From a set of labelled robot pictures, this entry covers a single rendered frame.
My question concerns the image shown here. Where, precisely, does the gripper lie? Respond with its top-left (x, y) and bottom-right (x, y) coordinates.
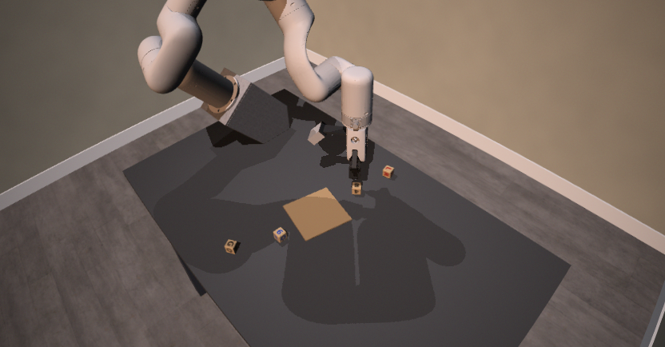
top-left (341, 120), bottom-right (372, 179)

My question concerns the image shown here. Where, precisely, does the orange flat mat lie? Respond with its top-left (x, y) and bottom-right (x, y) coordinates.
top-left (283, 187), bottom-right (352, 241)

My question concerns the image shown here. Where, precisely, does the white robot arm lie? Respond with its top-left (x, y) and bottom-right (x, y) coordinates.
top-left (137, 0), bottom-right (373, 145)

